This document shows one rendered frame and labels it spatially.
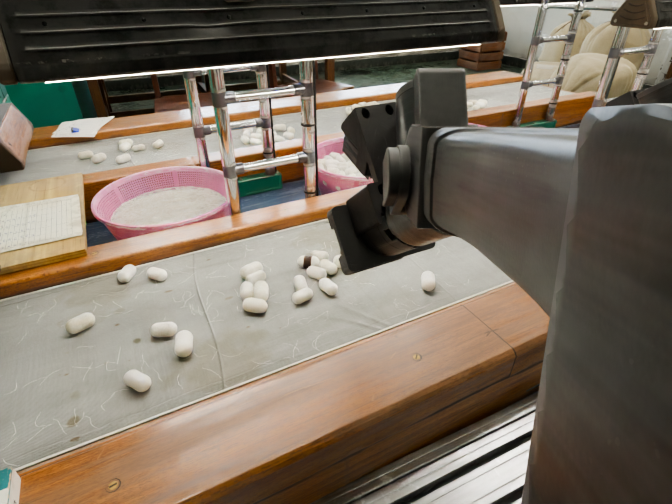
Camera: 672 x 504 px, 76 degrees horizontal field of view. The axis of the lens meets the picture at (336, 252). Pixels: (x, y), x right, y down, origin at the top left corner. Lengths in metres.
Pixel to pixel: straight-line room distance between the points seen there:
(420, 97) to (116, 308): 0.49
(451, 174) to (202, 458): 0.33
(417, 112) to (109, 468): 0.40
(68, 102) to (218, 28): 2.79
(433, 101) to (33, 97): 3.07
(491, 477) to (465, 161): 0.41
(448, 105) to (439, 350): 0.28
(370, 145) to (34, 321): 0.51
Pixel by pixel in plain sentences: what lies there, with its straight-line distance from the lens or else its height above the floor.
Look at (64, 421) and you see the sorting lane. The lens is 0.55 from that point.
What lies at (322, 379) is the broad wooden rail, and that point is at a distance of 0.48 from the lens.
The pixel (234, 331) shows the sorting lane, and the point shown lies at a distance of 0.58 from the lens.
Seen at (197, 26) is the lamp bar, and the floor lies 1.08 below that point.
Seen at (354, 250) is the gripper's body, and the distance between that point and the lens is 0.41.
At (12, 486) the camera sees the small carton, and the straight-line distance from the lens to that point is 0.47.
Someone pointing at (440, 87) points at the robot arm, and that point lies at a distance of 0.35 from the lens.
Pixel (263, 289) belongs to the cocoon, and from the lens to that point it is 0.60.
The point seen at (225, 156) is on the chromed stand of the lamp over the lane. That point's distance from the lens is 0.75.
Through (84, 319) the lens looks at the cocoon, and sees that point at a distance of 0.64.
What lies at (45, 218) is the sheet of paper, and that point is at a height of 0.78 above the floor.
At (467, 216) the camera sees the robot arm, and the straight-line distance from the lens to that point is 0.20.
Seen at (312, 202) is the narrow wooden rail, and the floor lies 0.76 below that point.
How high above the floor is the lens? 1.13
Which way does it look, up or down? 33 degrees down
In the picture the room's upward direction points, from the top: straight up
